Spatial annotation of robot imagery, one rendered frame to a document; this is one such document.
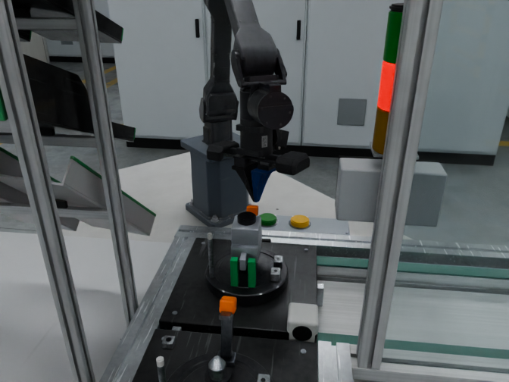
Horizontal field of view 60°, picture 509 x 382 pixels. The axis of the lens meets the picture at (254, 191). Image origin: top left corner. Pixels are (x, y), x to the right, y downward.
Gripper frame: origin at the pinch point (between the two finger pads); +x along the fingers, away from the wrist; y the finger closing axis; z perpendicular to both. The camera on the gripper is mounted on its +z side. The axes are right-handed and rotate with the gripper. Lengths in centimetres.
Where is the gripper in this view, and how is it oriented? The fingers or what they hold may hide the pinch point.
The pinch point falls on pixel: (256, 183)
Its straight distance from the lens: 81.3
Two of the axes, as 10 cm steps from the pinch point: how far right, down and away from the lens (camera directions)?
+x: 0.0, 9.4, 3.4
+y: -8.4, -1.8, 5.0
